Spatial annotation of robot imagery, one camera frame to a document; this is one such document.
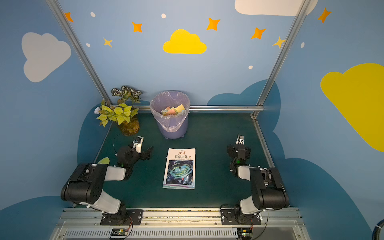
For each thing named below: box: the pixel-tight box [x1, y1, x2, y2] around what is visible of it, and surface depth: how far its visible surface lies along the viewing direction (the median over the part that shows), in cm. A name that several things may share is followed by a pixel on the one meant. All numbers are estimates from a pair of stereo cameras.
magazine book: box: [162, 147, 196, 190], surface depth 92 cm
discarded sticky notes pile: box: [161, 104, 186, 116], surface depth 106 cm
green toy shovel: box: [97, 156, 110, 165], surface depth 98 cm
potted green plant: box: [94, 86, 143, 136], surface depth 92 cm
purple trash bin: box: [150, 91, 191, 139], surface depth 91 cm
